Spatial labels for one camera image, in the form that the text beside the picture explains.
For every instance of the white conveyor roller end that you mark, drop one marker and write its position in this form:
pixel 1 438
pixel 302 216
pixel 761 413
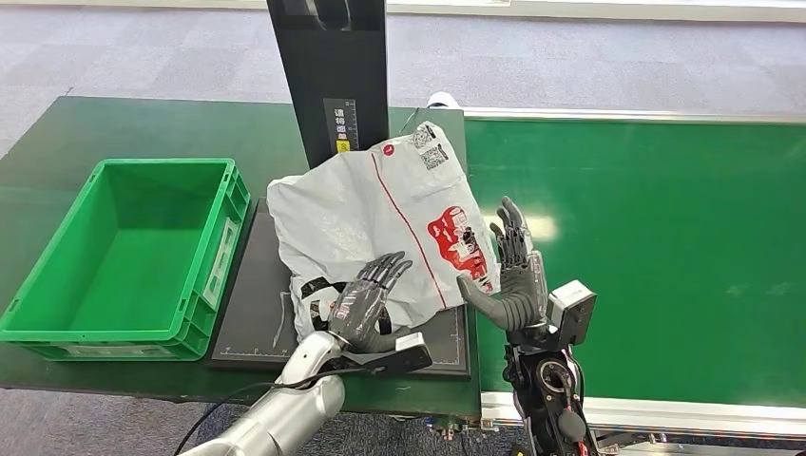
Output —
pixel 443 99

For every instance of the yellow black label sticker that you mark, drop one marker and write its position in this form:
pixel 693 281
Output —
pixel 340 126

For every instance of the white plastic mailer package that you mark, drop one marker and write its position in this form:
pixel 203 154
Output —
pixel 365 220

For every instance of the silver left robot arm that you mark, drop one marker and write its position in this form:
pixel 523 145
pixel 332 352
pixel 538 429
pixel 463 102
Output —
pixel 289 409

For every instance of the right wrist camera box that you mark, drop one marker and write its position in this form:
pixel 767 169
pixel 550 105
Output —
pixel 570 311

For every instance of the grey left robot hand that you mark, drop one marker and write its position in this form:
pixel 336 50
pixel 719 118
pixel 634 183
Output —
pixel 359 308

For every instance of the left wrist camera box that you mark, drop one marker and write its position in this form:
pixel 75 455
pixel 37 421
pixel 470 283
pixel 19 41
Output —
pixel 403 359

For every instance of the green plastic crate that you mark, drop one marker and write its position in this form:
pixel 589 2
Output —
pixel 119 264

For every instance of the green conveyor belt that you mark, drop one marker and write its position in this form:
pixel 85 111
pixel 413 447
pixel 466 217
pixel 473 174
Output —
pixel 661 252

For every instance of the black inbound scanner machine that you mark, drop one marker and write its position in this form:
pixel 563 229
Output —
pixel 252 315

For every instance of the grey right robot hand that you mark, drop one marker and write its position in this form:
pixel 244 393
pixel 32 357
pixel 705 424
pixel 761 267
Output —
pixel 519 289

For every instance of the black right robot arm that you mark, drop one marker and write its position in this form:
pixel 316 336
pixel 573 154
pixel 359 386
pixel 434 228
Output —
pixel 548 396

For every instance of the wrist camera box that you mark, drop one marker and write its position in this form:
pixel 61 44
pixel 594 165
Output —
pixel 570 311
pixel 403 359

